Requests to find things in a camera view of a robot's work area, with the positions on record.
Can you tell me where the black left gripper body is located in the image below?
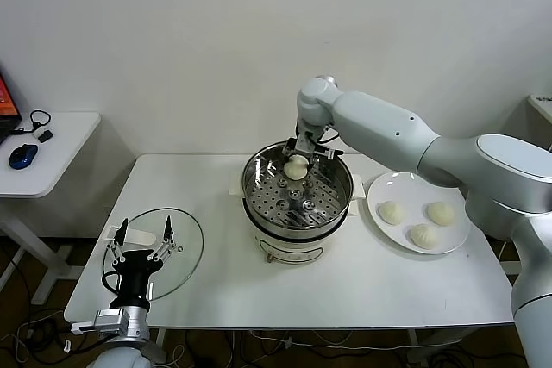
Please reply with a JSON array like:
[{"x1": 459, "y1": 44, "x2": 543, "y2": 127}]
[{"x1": 111, "y1": 249, "x2": 164, "y2": 309}]

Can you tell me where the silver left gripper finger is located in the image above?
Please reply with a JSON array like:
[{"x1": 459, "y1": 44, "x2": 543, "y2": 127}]
[
  {"x1": 104, "y1": 216, "x2": 130, "y2": 267},
  {"x1": 146, "y1": 214, "x2": 179, "y2": 262}
]

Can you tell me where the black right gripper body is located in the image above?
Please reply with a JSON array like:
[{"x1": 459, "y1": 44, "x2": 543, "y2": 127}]
[{"x1": 289, "y1": 124, "x2": 329, "y2": 158}]

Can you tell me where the white steamed baozi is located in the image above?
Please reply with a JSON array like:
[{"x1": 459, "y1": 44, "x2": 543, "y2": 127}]
[
  {"x1": 378, "y1": 200, "x2": 407, "y2": 227},
  {"x1": 408, "y1": 223, "x2": 442, "y2": 251},
  {"x1": 283, "y1": 155, "x2": 310, "y2": 183},
  {"x1": 426, "y1": 201, "x2": 457, "y2": 228}
]

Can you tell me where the perforated steel steamer basket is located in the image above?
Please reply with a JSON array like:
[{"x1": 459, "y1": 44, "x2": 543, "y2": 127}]
[{"x1": 241, "y1": 140, "x2": 355, "y2": 231}]

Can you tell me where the round glass pot lid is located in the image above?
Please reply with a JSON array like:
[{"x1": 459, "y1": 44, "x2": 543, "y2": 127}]
[{"x1": 102, "y1": 207, "x2": 206, "y2": 303}]

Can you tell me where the round white plate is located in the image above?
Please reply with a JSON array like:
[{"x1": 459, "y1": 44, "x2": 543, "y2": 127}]
[{"x1": 367, "y1": 171, "x2": 471, "y2": 256}]

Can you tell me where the white side table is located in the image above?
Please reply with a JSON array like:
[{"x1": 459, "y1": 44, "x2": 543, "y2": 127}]
[{"x1": 0, "y1": 111, "x2": 103, "y2": 307}]

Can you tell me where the blue computer mouse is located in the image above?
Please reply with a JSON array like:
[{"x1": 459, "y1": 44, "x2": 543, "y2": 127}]
[{"x1": 9, "y1": 143, "x2": 40, "y2": 170}]

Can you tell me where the black laptop with red screen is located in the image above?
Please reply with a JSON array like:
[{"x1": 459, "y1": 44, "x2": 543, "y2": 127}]
[{"x1": 0, "y1": 69, "x2": 24, "y2": 146}]

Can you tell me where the white cabinet with label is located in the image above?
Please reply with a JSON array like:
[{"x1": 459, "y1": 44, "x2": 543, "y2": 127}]
[{"x1": 527, "y1": 93, "x2": 552, "y2": 127}]

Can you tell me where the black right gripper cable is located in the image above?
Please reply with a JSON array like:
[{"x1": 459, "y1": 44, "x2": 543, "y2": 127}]
[{"x1": 317, "y1": 133, "x2": 345, "y2": 159}]

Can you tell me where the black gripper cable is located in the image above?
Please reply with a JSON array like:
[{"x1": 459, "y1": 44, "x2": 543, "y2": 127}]
[
  {"x1": 101, "y1": 270, "x2": 122, "y2": 296},
  {"x1": 317, "y1": 133, "x2": 345, "y2": 159}
]

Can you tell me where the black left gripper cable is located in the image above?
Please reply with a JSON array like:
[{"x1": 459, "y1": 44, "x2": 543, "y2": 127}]
[{"x1": 101, "y1": 270, "x2": 122, "y2": 296}]

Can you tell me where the black looped cable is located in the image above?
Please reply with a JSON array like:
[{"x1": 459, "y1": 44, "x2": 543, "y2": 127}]
[{"x1": 16, "y1": 109, "x2": 53, "y2": 133}]

